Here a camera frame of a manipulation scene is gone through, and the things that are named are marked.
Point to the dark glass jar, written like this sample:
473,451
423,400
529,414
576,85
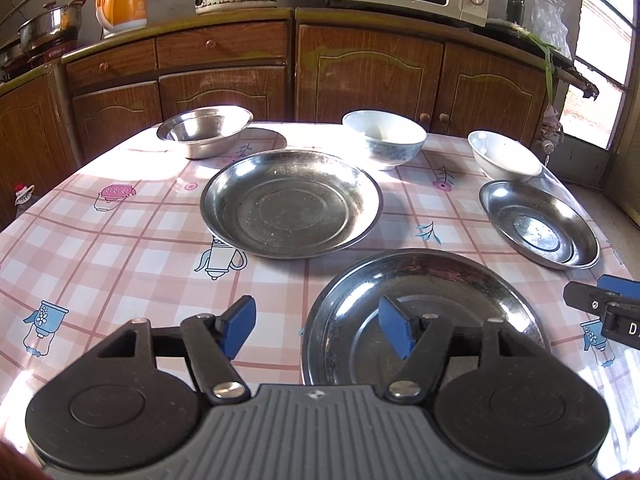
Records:
515,7

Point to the gas stove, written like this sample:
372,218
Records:
47,54

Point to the steel cooking pot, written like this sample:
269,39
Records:
50,27

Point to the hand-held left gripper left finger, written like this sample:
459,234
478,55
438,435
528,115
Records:
242,325

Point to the wooden corner cabinet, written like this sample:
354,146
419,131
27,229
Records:
30,130

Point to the metal door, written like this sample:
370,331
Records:
625,170

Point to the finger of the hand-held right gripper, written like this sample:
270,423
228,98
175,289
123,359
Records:
622,287
587,300

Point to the pink hanging plastic bag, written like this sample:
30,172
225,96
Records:
551,122

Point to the blue patterned ceramic bowl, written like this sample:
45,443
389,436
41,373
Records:
390,147

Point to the small steel plate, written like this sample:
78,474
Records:
537,225

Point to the pink plaid tablecloth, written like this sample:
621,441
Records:
125,240

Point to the orange electric kettle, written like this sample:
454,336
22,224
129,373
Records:
122,7

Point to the steel bowl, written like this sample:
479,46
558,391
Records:
200,130

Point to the large steel plate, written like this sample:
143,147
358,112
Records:
290,205
450,285

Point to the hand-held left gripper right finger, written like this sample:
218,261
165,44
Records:
395,327

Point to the clear plastic bag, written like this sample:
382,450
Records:
550,20

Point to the red-capped white jug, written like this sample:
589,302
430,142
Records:
22,194

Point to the wooden cabinet with drawers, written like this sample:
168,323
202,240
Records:
220,90

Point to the window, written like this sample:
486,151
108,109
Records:
600,50

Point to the green onion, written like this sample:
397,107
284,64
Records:
549,67

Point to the plain white ceramic bowl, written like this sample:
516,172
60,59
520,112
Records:
505,157

